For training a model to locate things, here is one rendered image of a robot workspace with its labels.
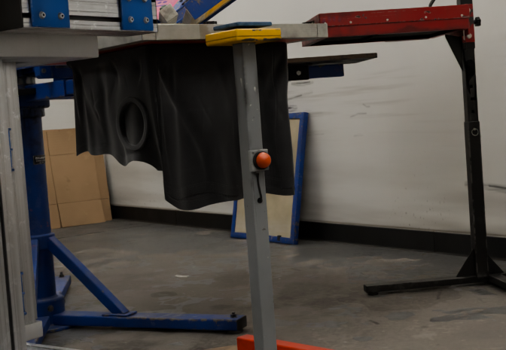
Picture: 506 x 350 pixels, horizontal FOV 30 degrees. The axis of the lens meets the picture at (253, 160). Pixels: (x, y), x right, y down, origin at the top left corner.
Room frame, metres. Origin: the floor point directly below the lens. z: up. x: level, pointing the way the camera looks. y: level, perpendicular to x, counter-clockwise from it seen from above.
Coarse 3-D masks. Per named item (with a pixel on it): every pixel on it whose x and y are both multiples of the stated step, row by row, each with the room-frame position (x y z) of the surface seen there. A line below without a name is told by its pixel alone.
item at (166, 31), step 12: (168, 24) 2.30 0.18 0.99; (180, 24) 2.33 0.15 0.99; (192, 24) 2.35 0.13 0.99; (204, 24) 2.37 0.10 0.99; (216, 24) 2.39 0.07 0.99; (276, 24) 2.50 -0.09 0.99; (288, 24) 2.52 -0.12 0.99; (300, 24) 2.55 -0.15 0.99; (312, 24) 2.57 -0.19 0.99; (324, 24) 2.60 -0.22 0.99; (108, 36) 2.40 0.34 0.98; (132, 36) 2.30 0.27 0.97; (144, 36) 2.26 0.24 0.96; (156, 36) 2.28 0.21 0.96; (168, 36) 2.30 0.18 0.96; (180, 36) 2.32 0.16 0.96; (192, 36) 2.34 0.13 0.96; (204, 36) 2.36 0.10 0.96; (288, 36) 2.52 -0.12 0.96; (300, 36) 2.55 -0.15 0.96; (312, 36) 2.57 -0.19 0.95; (324, 36) 2.59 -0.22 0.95; (108, 48) 2.44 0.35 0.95
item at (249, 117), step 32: (224, 32) 2.17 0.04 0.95; (256, 32) 2.16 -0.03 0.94; (256, 64) 2.22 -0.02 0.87; (256, 96) 2.21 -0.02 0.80; (256, 128) 2.21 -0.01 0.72; (256, 192) 2.20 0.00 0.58; (256, 224) 2.20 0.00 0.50; (256, 256) 2.20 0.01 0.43; (256, 288) 2.20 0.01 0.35; (256, 320) 2.21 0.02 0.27
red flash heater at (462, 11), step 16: (320, 16) 3.49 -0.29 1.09; (336, 16) 3.50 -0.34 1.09; (352, 16) 3.51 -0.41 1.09; (368, 16) 3.51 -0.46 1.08; (384, 16) 3.52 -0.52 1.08; (400, 16) 3.52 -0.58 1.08; (416, 16) 3.53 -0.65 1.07; (432, 16) 3.54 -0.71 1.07; (448, 16) 3.54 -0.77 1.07; (464, 16) 3.55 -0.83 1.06; (336, 32) 3.50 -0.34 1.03; (352, 32) 3.51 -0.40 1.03; (368, 32) 3.52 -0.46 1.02; (384, 32) 3.52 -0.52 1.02; (400, 32) 3.53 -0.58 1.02; (416, 32) 3.80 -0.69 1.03; (432, 32) 3.86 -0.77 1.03; (448, 32) 3.72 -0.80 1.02
